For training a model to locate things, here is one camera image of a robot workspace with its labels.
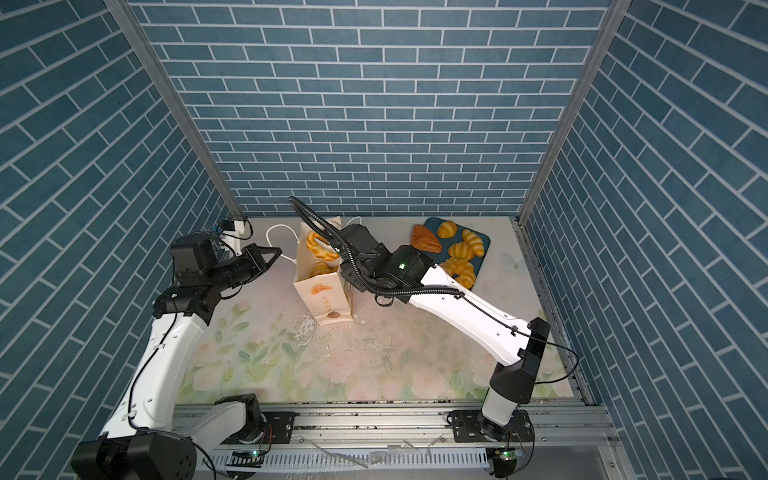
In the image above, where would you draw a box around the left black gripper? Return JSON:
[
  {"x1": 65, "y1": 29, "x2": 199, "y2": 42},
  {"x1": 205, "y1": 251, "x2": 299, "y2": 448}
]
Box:
[{"x1": 204, "y1": 245, "x2": 281, "y2": 295}]

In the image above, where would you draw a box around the brown bread piece top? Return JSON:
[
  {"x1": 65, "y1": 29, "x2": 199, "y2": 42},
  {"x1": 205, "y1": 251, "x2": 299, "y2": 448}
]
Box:
[{"x1": 411, "y1": 225, "x2": 442, "y2": 254}]

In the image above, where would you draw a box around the long croissant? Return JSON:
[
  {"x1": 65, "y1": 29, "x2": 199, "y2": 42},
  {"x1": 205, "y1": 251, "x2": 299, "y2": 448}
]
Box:
[{"x1": 310, "y1": 262, "x2": 335, "y2": 277}]

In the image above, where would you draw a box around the ring donut bread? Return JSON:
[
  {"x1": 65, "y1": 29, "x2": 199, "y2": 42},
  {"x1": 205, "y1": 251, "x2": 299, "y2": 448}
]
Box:
[{"x1": 306, "y1": 231, "x2": 339, "y2": 262}]

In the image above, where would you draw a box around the white printed paper bag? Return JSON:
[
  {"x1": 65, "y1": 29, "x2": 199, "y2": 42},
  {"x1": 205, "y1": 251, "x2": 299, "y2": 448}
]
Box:
[{"x1": 265, "y1": 222, "x2": 354, "y2": 326}]

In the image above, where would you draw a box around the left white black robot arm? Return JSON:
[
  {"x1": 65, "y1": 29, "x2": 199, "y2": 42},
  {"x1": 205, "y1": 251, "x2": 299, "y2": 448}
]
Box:
[{"x1": 71, "y1": 233, "x2": 282, "y2": 479}]

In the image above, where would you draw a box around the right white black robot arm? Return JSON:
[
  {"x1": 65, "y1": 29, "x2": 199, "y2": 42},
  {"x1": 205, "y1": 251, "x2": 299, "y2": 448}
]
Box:
[{"x1": 326, "y1": 224, "x2": 550, "y2": 442}]

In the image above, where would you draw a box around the small round croissant top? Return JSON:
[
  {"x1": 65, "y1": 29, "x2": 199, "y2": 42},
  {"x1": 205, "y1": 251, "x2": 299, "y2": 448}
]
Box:
[{"x1": 436, "y1": 221, "x2": 458, "y2": 239}]

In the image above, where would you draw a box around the dark blue tray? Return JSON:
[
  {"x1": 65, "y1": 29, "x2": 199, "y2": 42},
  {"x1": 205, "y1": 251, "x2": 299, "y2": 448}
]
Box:
[{"x1": 423, "y1": 217, "x2": 491, "y2": 290}]

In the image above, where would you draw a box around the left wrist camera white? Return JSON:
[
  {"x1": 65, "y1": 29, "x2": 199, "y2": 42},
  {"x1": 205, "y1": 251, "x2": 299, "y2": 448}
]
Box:
[{"x1": 218, "y1": 219, "x2": 253, "y2": 241}]

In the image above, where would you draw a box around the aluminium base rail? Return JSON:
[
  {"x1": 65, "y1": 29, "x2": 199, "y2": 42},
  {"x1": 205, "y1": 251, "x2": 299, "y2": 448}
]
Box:
[{"x1": 107, "y1": 401, "x2": 631, "y2": 480}]

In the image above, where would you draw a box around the left aluminium corner post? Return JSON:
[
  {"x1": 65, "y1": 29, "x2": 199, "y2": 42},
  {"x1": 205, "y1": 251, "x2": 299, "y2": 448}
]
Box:
[{"x1": 104, "y1": 0, "x2": 246, "y2": 219}]

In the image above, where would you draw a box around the aluminium corner post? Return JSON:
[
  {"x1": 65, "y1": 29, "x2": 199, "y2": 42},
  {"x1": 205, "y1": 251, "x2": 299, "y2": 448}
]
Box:
[
  {"x1": 517, "y1": 0, "x2": 631, "y2": 226},
  {"x1": 104, "y1": 0, "x2": 246, "y2": 219}
]

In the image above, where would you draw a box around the right aluminium corner post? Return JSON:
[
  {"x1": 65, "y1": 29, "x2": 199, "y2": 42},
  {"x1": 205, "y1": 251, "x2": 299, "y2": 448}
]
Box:
[{"x1": 517, "y1": 0, "x2": 631, "y2": 226}]

